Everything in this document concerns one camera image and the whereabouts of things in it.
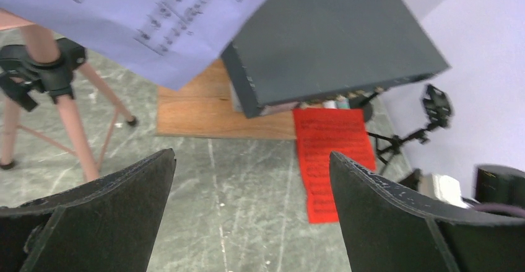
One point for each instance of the red sheet music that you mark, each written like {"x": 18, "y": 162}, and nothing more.
{"x": 320, "y": 131}

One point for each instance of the wooden board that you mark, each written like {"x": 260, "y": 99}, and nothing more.
{"x": 203, "y": 108}

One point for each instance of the lavender sheet music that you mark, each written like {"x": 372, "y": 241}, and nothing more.
{"x": 165, "y": 41}

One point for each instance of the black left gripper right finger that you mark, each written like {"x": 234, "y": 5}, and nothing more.
{"x": 389, "y": 227}

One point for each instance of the dark rack-mount audio unit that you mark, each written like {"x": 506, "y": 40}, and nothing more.
{"x": 296, "y": 51}

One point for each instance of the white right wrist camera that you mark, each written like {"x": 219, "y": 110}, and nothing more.
{"x": 442, "y": 188}

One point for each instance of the pink music stand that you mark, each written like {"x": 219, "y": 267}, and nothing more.
{"x": 47, "y": 65}

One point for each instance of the black tripod mic stand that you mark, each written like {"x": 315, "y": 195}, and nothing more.
{"x": 439, "y": 112}

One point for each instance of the white microphone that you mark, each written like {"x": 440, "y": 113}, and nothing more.
{"x": 330, "y": 104}

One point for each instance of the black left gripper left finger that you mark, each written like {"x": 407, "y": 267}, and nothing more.
{"x": 109, "y": 224}

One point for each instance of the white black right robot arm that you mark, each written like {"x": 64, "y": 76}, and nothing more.
{"x": 499, "y": 190}

